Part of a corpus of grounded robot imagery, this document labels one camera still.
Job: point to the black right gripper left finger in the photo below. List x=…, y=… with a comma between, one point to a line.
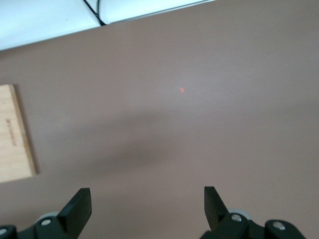
x=74, y=216

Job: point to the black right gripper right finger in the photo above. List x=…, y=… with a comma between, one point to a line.
x=219, y=219

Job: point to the bamboo cutting board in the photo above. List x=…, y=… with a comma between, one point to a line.
x=15, y=137

